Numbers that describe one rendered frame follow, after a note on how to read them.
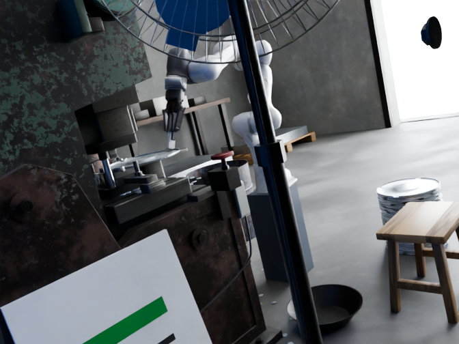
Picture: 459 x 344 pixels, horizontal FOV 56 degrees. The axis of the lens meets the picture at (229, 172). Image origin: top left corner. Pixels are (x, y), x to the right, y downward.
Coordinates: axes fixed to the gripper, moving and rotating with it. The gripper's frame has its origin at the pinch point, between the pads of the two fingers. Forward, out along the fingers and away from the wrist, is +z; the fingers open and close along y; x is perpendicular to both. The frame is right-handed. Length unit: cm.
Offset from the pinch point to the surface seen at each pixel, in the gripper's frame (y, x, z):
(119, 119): -6.5, 27.6, -1.8
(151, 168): -4.2, 11.2, 12.8
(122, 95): -9.1, 28.7, -9.5
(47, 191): -24, 57, 26
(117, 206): -20.9, 33.8, 28.2
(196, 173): 90, -91, -1
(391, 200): -47, -96, 16
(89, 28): -29, 52, -19
